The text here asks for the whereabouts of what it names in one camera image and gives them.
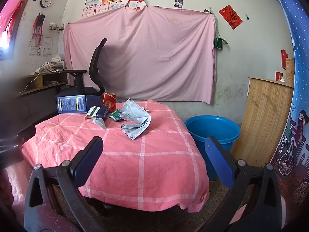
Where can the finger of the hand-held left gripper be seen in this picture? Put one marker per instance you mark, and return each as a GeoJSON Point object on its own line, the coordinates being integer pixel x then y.
{"type": "Point", "coordinates": [10, 157]}
{"type": "Point", "coordinates": [25, 134]}

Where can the red hanging holder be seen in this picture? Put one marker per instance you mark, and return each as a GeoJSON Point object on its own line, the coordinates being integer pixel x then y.
{"type": "Point", "coordinates": [283, 58]}

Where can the stack of round wooden boxes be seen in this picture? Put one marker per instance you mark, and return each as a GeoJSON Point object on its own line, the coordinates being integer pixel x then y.
{"type": "Point", "coordinates": [290, 72]}

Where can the black office chair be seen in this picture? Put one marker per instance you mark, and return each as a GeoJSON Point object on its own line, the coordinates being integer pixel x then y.
{"type": "Point", "coordinates": [95, 62]}

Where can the small wall photo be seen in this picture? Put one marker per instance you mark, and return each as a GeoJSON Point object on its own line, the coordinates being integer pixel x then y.
{"type": "Point", "coordinates": [179, 3]}

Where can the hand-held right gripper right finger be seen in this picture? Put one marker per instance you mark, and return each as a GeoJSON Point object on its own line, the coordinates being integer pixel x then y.
{"type": "Point", "coordinates": [218, 162]}

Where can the red paper cup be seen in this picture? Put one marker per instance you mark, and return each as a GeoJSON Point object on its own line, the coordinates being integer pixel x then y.
{"type": "Point", "coordinates": [279, 76]}

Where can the grey wrapper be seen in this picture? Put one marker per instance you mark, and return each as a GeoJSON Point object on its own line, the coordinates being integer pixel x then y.
{"type": "Point", "coordinates": [99, 123]}

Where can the red window curtain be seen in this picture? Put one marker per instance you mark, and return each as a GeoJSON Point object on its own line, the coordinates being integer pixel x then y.
{"type": "Point", "coordinates": [12, 9]}

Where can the blue printed curtain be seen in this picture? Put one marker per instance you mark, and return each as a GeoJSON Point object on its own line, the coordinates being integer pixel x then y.
{"type": "Point", "coordinates": [299, 53]}

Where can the red paper carton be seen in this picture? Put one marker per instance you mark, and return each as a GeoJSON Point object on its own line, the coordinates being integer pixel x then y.
{"type": "Point", "coordinates": [109, 101]}

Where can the white green paper wrapper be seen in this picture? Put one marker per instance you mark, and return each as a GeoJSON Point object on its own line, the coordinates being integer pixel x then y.
{"type": "Point", "coordinates": [91, 112]}

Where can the dark blue snack packet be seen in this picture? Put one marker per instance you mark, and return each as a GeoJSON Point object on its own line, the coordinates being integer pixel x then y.
{"type": "Point", "coordinates": [103, 111]}

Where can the pile of books and papers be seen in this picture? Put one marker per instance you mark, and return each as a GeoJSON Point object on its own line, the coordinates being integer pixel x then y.
{"type": "Point", "coordinates": [54, 65]}

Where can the red paper wall decoration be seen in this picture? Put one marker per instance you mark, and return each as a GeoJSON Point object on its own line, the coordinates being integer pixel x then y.
{"type": "Point", "coordinates": [230, 17]}

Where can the round wall clock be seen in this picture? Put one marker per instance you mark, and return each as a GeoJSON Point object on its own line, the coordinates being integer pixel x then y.
{"type": "Point", "coordinates": [45, 1]}

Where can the wooden desk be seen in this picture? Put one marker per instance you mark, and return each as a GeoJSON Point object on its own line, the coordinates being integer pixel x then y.
{"type": "Point", "coordinates": [38, 83]}

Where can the dark blue cardboard box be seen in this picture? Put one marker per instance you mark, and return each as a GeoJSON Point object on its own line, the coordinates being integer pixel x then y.
{"type": "Point", "coordinates": [72, 104]}

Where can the green hanging pouch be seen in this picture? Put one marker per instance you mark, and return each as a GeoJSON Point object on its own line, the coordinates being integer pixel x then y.
{"type": "Point", "coordinates": [218, 43]}

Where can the red hanging ornament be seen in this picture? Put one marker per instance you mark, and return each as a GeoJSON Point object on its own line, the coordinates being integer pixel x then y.
{"type": "Point", "coordinates": [38, 26]}

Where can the metal wall rack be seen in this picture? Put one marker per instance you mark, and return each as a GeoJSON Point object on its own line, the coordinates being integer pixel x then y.
{"type": "Point", "coordinates": [56, 26]}

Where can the green foil packet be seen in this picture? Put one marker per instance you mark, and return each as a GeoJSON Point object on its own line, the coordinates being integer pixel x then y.
{"type": "Point", "coordinates": [114, 114]}

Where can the blue plastic bucket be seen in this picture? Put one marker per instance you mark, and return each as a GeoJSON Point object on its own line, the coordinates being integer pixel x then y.
{"type": "Point", "coordinates": [212, 130]}

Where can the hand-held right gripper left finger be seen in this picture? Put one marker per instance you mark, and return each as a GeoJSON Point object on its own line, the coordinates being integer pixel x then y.
{"type": "Point", "coordinates": [88, 159]}

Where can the pink wall cloth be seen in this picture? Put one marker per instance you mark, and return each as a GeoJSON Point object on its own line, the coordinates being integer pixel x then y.
{"type": "Point", "coordinates": [149, 58]}

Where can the white wall charts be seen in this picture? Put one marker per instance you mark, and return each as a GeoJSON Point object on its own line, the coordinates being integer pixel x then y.
{"type": "Point", "coordinates": [47, 46]}

